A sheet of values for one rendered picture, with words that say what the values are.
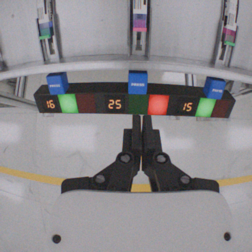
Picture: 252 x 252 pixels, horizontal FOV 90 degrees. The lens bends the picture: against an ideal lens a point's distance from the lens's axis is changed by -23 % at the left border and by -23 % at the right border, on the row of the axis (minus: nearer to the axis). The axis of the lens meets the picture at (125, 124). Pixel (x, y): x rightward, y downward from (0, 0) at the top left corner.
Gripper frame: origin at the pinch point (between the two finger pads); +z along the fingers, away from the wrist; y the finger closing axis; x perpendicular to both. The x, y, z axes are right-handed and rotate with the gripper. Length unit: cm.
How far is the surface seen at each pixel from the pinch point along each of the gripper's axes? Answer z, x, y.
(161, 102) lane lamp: 11.2, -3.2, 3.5
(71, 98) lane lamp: 11.2, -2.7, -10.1
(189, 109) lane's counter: 11.2, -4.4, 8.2
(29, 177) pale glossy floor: 33, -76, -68
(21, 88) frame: 45, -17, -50
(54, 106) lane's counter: 11.2, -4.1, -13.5
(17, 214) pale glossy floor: 10, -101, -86
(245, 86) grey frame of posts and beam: 16.2, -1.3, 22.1
